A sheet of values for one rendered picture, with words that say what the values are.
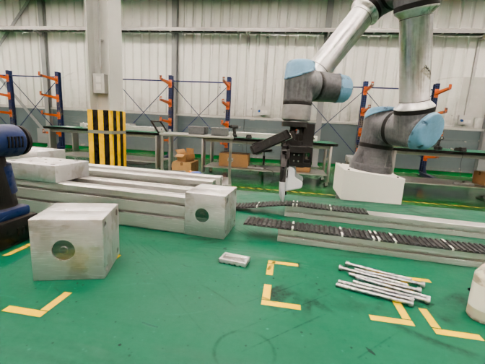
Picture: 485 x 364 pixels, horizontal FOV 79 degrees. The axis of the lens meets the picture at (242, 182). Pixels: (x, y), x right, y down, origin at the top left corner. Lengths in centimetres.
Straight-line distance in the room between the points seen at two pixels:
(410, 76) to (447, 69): 811
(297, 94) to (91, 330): 64
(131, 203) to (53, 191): 21
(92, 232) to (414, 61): 94
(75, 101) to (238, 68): 502
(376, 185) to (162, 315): 87
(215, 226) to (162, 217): 12
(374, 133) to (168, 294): 90
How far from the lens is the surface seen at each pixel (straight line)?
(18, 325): 46
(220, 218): 63
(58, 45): 1091
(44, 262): 53
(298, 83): 78
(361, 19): 108
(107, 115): 395
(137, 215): 71
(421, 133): 105
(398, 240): 67
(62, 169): 83
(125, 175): 93
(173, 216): 68
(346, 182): 109
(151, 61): 930
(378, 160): 115
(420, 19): 105
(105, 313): 44
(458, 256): 71
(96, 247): 50
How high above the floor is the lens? 102
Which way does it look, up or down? 11 degrees down
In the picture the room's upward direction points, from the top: 3 degrees clockwise
